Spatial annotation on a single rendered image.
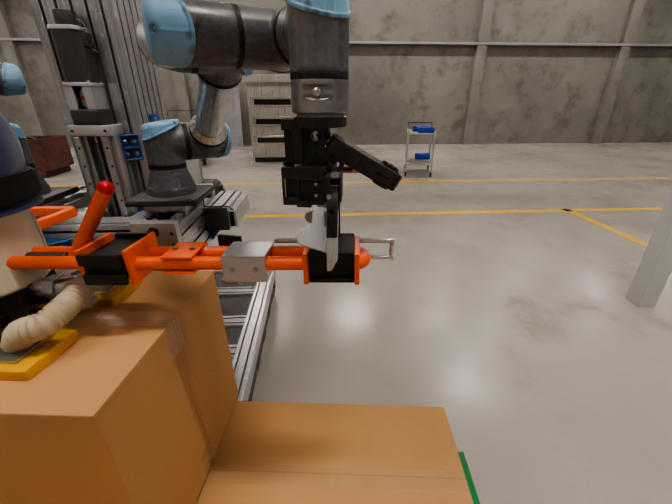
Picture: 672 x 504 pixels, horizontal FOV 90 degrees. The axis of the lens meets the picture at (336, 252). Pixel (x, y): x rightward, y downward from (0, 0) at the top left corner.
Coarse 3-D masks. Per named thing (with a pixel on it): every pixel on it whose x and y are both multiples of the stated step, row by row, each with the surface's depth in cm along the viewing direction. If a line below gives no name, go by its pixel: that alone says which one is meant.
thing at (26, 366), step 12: (0, 336) 53; (48, 336) 54; (60, 336) 54; (72, 336) 55; (0, 348) 51; (36, 348) 52; (48, 348) 52; (60, 348) 53; (0, 360) 49; (12, 360) 49; (24, 360) 50; (36, 360) 50; (48, 360) 51; (0, 372) 48; (12, 372) 48; (24, 372) 48; (36, 372) 49
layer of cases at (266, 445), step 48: (240, 432) 87; (288, 432) 87; (336, 432) 87; (384, 432) 87; (432, 432) 87; (240, 480) 76; (288, 480) 76; (336, 480) 76; (384, 480) 76; (432, 480) 76
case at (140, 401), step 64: (128, 320) 61; (192, 320) 68; (0, 384) 48; (64, 384) 47; (128, 384) 49; (192, 384) 68; (0, 448) 46; (64, 448) 46; (128, 448) 49; (192, 448) 68
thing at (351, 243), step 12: (348, 240) 53; (312, 252) 49; (324, 252) 49; (348, 252) 49; (312, 264) 51; (324, 264) 50; (336, 264) 50; (348, 264) 50; (312, 276) 51; (324, 276) 51; (336, 276) 51; (348, 276) 51
